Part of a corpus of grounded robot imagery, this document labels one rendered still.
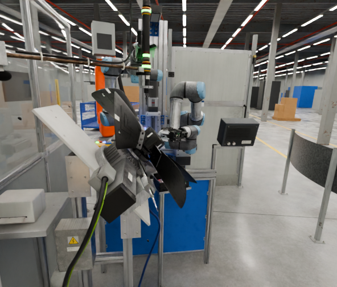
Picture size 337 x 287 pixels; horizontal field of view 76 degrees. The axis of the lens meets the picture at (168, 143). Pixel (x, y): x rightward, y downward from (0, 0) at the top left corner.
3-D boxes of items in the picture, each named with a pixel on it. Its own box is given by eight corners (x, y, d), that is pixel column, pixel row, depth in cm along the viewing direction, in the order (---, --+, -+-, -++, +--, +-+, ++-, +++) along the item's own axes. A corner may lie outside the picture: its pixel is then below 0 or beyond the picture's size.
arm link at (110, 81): (120, 127, 181) (124, 58, 159) (103, 128, 172) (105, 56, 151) (115, 123, 189) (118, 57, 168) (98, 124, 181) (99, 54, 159)
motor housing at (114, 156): (128, 196, 101) (150, 179, 100) (94, 161, 94) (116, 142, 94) (130, 177, 123) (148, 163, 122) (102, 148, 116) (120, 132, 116)
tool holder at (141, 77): (141, 87, 104) (141, 66, 102) (133, 87, 109) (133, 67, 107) (156, 88, 110) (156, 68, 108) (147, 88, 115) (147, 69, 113)
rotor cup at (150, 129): (131, 149, 98) (153, 131, 97) (126, 135, 110) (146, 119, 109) (149, 167, 106) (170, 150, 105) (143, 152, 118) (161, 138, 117)
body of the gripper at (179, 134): (175, 131, 127) (188, 128, 135) (165, 127, 132) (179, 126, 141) (174, 143, 129) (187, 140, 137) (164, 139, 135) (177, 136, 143)
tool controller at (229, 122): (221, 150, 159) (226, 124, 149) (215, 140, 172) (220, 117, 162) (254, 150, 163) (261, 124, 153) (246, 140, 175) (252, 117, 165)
